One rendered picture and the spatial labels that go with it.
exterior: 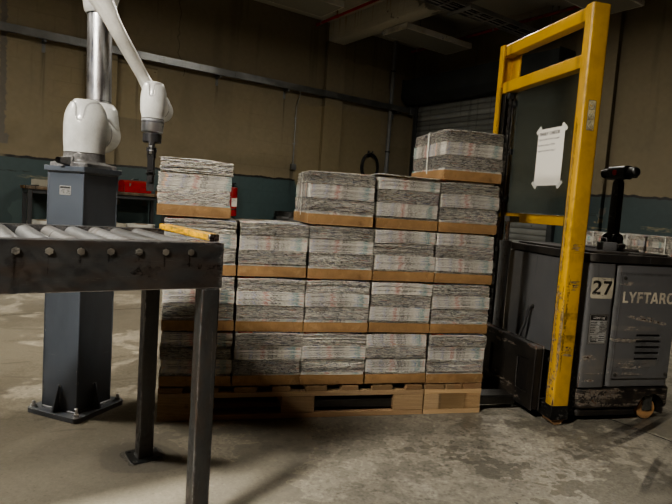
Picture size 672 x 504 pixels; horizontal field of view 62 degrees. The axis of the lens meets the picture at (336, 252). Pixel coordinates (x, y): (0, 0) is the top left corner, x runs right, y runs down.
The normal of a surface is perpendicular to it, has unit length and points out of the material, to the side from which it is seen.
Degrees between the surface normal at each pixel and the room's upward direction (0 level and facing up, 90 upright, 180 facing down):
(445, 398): 90
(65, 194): 90
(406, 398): 90
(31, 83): 90
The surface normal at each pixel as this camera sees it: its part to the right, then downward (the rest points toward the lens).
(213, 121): 0.57, 0.11
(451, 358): 0.25, 0.11
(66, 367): -0.35, 0.05
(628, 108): -0.82, -0.01
